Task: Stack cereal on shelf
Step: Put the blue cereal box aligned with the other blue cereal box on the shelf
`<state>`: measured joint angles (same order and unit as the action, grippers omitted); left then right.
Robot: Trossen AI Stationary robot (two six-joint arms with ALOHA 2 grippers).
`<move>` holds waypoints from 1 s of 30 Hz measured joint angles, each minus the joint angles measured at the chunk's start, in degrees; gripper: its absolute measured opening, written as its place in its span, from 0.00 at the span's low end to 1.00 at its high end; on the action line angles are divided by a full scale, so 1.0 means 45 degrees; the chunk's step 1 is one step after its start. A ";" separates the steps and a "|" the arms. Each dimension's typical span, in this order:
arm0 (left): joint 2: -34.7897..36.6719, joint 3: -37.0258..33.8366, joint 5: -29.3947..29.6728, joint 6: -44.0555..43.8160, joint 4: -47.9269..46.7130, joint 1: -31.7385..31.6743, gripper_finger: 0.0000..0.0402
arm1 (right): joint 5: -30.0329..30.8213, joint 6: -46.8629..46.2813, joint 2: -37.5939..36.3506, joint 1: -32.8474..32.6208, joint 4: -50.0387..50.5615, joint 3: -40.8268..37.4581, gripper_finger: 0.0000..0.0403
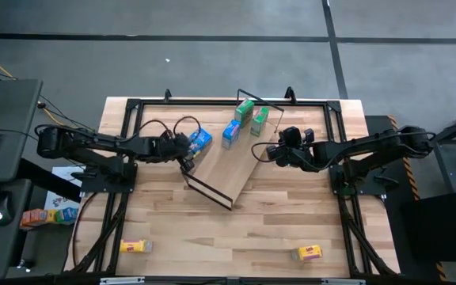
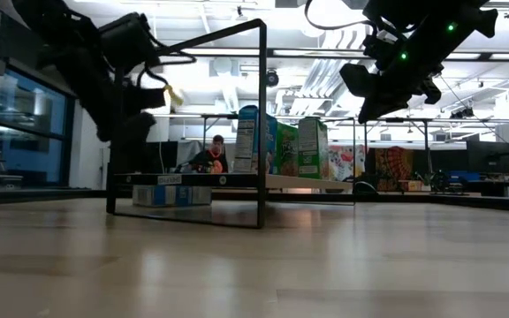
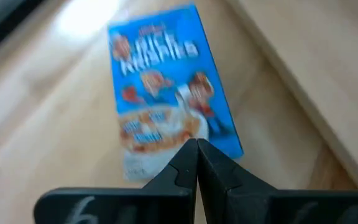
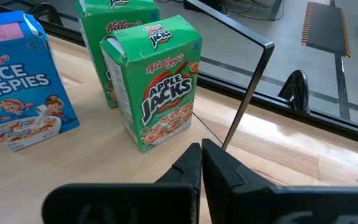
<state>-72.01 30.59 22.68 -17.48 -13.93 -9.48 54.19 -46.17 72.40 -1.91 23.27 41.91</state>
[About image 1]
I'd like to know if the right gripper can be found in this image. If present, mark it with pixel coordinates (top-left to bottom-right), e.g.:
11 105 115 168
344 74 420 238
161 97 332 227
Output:
266 132 317 171

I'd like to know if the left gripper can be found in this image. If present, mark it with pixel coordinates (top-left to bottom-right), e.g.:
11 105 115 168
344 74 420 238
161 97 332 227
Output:
150 133 196 173

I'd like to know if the yellow cereal box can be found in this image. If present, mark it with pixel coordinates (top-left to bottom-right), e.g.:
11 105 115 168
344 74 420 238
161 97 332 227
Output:
291 244 324 263
119 238 154 254

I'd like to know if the green blue cereal box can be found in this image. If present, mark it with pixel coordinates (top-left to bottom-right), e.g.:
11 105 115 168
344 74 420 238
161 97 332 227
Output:
55 207 79 225

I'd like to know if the orange cereal box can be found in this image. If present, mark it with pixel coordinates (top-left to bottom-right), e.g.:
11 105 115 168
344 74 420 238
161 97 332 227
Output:
19 208 58 230

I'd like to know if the black mat hazard stripe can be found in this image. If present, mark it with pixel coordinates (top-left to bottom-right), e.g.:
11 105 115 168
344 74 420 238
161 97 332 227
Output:
364 114 447 280

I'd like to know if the white printed sheet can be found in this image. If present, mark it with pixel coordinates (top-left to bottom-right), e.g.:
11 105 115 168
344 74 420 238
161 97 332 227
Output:
44 165 86 211

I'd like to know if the black desk foot bar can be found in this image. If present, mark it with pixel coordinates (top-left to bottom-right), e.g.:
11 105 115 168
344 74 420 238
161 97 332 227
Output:
16 157 83 203

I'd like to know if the grey desk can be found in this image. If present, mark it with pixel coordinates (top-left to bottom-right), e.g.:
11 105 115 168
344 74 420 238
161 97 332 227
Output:
0 78 43 280

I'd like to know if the dark metal cart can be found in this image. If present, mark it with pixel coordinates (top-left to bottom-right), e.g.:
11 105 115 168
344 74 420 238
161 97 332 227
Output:
416 103 456 195

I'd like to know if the black cabinet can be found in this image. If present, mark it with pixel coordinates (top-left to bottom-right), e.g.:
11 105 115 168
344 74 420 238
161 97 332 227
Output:
400 185 456 263

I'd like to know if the black computer mouse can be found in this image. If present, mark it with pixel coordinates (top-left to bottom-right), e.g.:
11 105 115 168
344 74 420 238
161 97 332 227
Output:
0 190 15 226

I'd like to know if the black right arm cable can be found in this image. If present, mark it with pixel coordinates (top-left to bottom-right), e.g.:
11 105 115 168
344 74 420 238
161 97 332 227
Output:
250 140 292 165

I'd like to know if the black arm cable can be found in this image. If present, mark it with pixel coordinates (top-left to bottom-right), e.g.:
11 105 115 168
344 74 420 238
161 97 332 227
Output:
138 115 202 139
250 140 292 165

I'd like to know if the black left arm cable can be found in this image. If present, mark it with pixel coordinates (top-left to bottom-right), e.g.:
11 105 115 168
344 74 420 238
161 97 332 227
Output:
138 115 202 139

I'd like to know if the wooden shelf black metal frame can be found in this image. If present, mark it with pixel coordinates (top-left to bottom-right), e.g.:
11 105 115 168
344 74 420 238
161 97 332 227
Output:
180 88 286 211

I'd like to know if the silver bracket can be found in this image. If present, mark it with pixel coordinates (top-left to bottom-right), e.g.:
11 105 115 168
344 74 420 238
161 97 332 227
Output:
99 276 146 285
321 278 367 285

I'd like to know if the thin black cable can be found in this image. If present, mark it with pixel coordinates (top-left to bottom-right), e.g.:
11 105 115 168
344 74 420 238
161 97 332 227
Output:
37 93 77 124

